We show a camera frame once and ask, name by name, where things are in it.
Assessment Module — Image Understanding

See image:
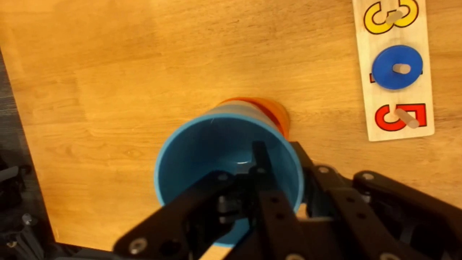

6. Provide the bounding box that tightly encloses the orange plastic cup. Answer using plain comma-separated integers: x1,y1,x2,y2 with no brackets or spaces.
217,97,292,140

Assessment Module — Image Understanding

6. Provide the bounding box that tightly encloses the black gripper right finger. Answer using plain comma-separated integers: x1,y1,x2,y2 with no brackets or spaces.
289,141,462,260

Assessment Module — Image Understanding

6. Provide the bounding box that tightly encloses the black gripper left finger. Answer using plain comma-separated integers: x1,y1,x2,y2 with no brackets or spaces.
111,140,311,260

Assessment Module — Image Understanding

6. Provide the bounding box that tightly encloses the red number five piece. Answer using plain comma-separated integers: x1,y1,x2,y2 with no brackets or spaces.
374,102,429,133

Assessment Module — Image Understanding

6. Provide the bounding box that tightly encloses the blue plastic cup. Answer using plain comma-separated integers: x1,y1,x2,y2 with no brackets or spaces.
153,101,306,250

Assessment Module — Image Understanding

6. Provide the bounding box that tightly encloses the yellow number three piece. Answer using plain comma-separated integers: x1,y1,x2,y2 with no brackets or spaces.
362,0,420,36

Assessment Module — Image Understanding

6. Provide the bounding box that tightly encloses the blue round puzzle piece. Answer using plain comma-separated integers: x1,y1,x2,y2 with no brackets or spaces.
371,43,426,91

